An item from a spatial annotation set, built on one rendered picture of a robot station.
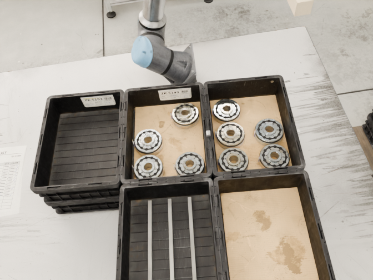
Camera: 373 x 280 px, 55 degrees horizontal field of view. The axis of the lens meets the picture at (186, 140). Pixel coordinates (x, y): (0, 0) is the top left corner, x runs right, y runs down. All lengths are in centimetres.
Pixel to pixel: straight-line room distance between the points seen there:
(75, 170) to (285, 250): 77
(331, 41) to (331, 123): 145
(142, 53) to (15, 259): 90
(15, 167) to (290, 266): 113
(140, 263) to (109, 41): 215
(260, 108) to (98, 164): 65
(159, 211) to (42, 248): 47
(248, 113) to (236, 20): 173
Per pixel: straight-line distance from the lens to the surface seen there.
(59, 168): 141
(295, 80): 172
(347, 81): 275
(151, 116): 143
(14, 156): 169
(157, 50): 151
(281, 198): 126
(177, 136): 136
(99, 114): 149
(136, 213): 125
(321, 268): 116
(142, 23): 156
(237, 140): 131
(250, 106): 144
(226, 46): 184
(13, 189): 161
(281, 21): 308
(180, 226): 121
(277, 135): 134
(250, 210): 123
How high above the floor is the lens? 197
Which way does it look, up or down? 58 degrees down
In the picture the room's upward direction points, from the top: 8 degrees counter-clockwise
